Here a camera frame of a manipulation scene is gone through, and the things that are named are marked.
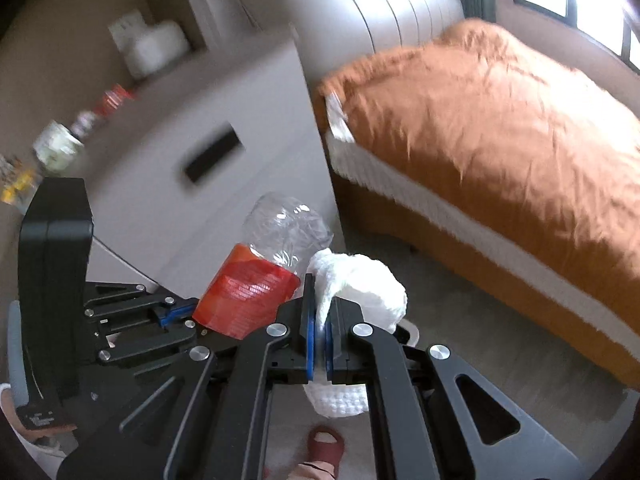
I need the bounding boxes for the red slipper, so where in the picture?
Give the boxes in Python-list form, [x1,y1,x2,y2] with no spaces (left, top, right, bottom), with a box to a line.
[300,425,347,480]

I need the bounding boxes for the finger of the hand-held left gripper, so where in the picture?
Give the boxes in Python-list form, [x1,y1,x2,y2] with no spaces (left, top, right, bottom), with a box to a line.
[84,282,201,329]
[95,320,212,369]

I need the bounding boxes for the white square trash bin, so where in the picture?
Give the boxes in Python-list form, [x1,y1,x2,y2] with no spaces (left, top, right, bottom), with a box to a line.
[302,317,421,419]

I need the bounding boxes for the white cabinet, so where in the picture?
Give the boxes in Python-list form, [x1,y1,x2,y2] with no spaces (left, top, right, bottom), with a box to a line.
[0,36,347,306]

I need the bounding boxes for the white square wall plate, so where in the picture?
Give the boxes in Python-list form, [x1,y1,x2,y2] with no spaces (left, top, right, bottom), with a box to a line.
[107,9,147,47]

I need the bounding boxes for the yellow small items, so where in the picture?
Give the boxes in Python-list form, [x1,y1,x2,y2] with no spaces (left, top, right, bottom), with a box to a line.
[0,155,45,206]

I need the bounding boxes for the white tufted headboard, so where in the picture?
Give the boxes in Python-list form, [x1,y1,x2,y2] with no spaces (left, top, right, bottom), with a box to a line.
[295,0,467,88]

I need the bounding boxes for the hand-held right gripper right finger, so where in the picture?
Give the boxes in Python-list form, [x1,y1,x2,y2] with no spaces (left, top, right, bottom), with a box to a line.
[324,296,588,480]

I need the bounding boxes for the clear plastic bottle red label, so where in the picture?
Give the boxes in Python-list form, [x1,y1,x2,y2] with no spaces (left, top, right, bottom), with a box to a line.
[192,191,336,339]

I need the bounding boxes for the white jar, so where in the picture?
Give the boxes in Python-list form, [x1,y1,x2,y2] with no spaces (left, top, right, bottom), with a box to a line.
[32,120,86,171]

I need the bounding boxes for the small glass jar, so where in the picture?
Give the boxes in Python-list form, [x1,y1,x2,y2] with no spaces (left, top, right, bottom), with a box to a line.
[70,110,99,139]

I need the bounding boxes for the white rounded appliance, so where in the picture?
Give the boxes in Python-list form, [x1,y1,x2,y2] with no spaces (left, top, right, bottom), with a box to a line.
[122,20,193,79]

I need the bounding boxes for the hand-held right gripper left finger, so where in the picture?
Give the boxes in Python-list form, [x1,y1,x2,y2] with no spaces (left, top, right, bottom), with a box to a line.
[57,272,321,480]

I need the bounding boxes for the bed with orange base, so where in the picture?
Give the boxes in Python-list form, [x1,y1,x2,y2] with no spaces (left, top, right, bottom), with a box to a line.
[315,17,640,392]

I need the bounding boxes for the white tissue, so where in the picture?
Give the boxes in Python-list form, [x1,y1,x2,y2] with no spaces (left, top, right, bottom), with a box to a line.
[307,247,408,333]

